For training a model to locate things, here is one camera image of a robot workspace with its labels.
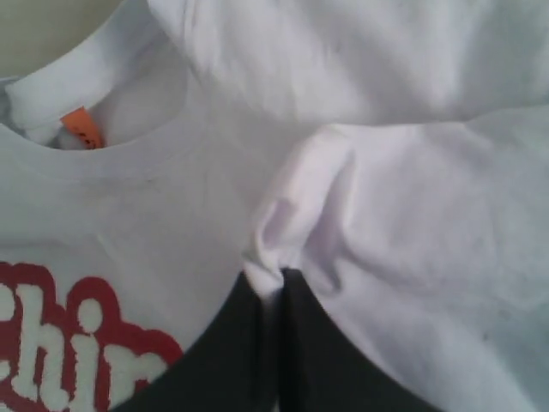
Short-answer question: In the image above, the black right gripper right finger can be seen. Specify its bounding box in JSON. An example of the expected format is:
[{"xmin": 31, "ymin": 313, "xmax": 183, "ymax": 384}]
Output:
[{"xmin": 278, "ymin": 269, "xmax": 436, "ymax": 412}]

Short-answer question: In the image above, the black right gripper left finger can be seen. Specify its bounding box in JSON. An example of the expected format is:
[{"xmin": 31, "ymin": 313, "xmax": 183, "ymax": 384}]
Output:
[{"xmin": 122, "ymin": 275, "xmax": 281, "ymax": 412}]

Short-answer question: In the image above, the white t-shirt red print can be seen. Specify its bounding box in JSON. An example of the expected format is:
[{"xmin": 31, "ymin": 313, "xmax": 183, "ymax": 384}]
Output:
[{"xmin": 1, "ymin": 1, "xmax": 548, "ymax": 411}]

